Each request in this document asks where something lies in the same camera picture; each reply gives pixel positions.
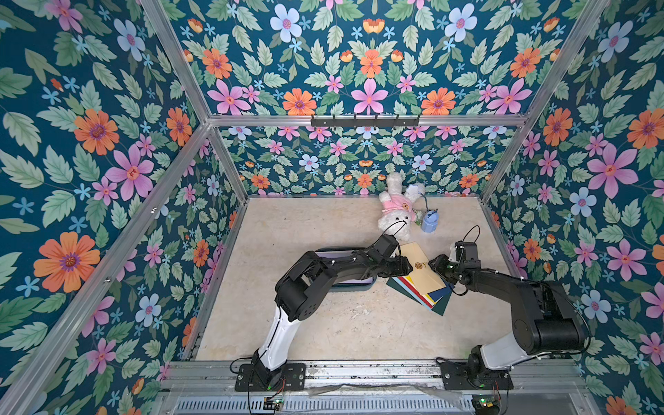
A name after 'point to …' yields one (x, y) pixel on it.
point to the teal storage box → (348, 287)
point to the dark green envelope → (440, 307)
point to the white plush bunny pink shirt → (398, 207)
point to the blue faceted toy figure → (430, 222)
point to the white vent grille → (326, 405)
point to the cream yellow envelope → (422, 273)
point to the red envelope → (416, 292)
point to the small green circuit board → (272, 405)
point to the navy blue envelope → (439, 293)
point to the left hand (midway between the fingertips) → (412, 268)
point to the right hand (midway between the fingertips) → (433, 262)
